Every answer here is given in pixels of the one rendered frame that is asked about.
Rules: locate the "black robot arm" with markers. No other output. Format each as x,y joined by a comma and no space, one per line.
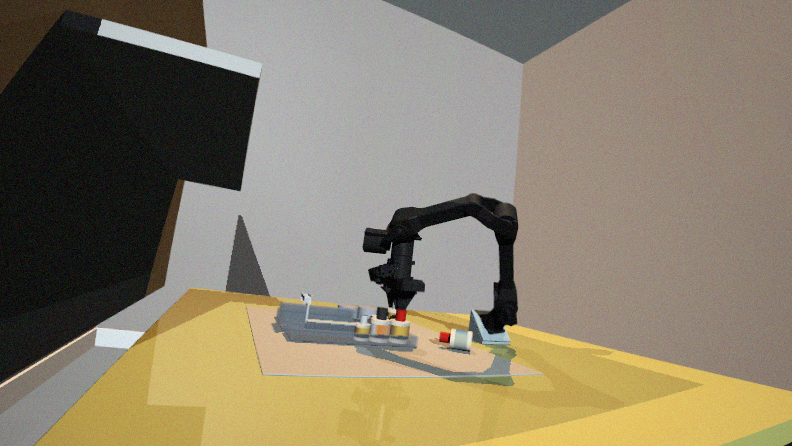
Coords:
501,217

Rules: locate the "white jar with dark red cap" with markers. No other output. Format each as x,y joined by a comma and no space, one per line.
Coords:
458,339
399,325

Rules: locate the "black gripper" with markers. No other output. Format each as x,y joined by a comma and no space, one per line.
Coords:
405,288

